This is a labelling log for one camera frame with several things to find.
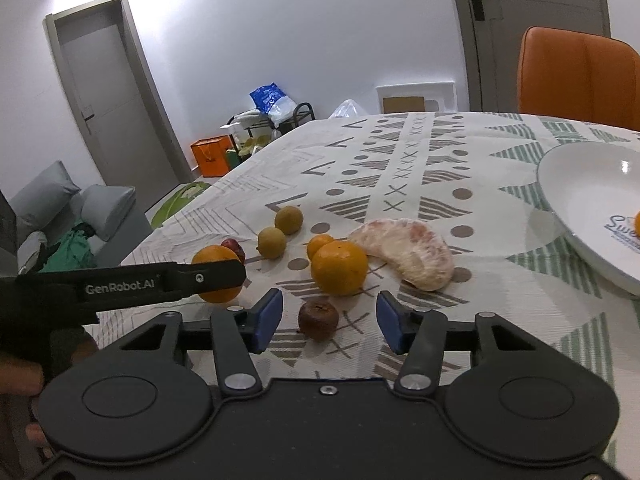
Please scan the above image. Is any dark brown passion fruit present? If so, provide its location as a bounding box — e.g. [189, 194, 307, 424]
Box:
[298, 300, 340, 342]

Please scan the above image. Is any green cloth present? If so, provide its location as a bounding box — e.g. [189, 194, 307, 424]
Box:
[41, 222, 96, 273]

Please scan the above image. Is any black metal rack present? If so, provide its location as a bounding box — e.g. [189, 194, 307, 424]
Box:
[224, 102, 316, 162]

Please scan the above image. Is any orange paper bag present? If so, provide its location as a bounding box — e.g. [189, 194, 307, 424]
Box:
[191, 136, 232, 178]

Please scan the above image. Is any grey door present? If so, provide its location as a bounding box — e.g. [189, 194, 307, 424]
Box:
[444, 0, 612, 113]
[44, 0, 193, 210]

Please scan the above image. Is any green floor mat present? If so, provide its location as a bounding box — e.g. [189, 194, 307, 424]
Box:
[150, 181, 210, 229]

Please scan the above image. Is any white ceramic plate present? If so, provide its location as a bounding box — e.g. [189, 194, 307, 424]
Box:
[536, 142, 639, 296]

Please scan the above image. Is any patterned white tablecloth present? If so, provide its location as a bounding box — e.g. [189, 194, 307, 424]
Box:
[84, 110, 640, 470]

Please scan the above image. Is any clear plastic bag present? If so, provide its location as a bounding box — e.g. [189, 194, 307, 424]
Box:
[330, 99, 369, 119]

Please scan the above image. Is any blue white plastic bag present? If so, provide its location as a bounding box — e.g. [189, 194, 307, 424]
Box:
[250, 82, 297, 127]

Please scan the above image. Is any large orange back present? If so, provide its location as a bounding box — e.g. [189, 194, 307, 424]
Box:
[310, 240, 369, 297]

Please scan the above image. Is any small yellow kumquat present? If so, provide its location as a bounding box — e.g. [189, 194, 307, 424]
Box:
[634, 212, 640, 238]

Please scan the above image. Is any green-yellow round fruit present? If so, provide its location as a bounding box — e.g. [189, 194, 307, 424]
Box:
[257, 226, 286, 260]
[274, 206, 304, 235]

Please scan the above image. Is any large orange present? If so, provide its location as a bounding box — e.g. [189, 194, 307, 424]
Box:
[191, 245, 242, 304]
[310, 240, 369, 297]

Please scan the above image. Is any small orange behind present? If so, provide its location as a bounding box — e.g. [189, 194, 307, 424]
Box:
[306, 233, 334, 260]

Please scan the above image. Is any person's left hand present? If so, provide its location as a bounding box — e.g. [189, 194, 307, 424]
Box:
[1, 327, 98, 464]

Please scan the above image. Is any peeled pomelo segment large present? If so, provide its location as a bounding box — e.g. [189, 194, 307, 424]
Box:
[347, 219, 454, 292]

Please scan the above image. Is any green box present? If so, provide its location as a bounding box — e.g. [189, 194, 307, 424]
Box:
[224, 148, 247, 170]

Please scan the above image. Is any grey sofa cushion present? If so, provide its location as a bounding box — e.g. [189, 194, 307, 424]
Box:
[80, 184, 136, 242]

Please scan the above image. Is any large orange front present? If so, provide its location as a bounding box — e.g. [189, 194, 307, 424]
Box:
[191, 245, 242, 304]

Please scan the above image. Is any orange leather chair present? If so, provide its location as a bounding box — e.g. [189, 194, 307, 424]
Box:
[516, 27, 639, 131]

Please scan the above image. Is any red plum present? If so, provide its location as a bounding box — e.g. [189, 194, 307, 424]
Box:
[221, 237, 246, 263]

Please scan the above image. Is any white foam packaging board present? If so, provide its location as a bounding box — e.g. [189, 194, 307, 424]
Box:
[376, 81, 458, 114]

